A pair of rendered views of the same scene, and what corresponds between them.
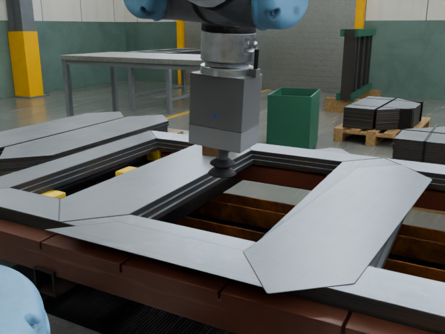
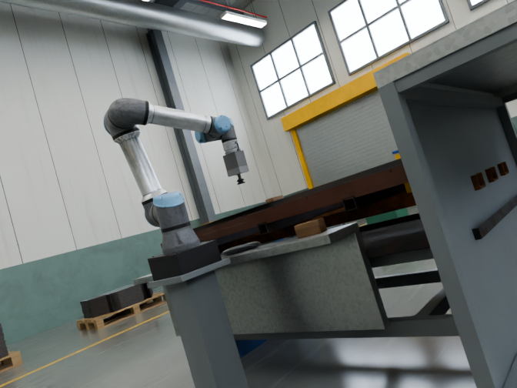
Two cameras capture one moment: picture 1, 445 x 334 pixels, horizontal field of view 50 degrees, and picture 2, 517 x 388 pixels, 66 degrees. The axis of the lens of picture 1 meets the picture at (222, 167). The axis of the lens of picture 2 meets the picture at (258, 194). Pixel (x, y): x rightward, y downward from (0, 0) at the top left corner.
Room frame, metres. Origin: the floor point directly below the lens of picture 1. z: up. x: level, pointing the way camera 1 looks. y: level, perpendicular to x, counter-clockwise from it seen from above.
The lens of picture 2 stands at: (-1.12, -0.53, 0.79)
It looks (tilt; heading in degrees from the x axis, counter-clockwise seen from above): 4 degrees up; 14
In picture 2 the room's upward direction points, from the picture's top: 17 degrees counter-clockwise
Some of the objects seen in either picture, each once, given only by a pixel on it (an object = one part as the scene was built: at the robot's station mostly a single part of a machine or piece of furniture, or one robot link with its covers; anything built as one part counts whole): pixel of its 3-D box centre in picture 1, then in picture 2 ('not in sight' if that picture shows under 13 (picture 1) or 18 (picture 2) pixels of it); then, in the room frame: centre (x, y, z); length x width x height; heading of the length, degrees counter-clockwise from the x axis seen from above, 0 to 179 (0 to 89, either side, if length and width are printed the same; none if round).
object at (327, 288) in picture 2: not in sight; (247, 295); (0.65, 0.11, 0.48); 1.30 x 0.04 x 0.35; 62
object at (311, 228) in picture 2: not in sight; (310, 228); (0.36, -0.30, 0.70); 0.10 x 0.06 x 0.05; 74
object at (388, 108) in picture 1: (385, 118); not in sight; (5.42, -1.86, 0.18); 1.20 x 0.80 x 0.37; 149
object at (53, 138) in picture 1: (73, 138); not in sight; (1.64, 0.52, 0.82); 0.80 x 0.40 x 0.06; 152
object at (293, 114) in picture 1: (291, 120); (386, 219); (4.79, -0.70, 0.29); 0.61 x 0.46 x 0.57; 161
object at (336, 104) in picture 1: (357, 68); not in sight; (7.47, -2.06, 0.58); 1.60 x 0.60 x 1.17; 155
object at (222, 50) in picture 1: (229, 49); (231, 145); (0.69, -0.01, 1.16); 0.08 x 0.08 x 0.05
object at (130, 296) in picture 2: not in sight; (123, 302); (4.28, 3.41, 0.20); 1.20 x 0.80 x 0.41; 148
